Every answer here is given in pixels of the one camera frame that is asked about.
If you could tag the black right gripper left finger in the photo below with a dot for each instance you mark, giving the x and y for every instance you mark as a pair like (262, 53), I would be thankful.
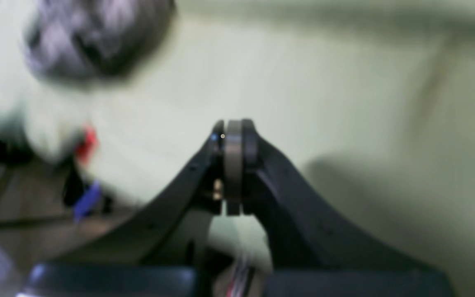
(159, 252)

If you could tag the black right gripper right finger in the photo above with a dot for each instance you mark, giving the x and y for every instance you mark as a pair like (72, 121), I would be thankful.
(315, 251)

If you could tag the grey heathered T-shirt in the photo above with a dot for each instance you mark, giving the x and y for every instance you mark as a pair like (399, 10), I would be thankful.
(87, 39)

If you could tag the top centre blue clamp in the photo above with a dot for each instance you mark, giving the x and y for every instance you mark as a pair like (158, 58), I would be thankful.
(83, 194)

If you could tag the green table cloth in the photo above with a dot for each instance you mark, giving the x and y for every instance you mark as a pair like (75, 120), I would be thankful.
(383, 90)

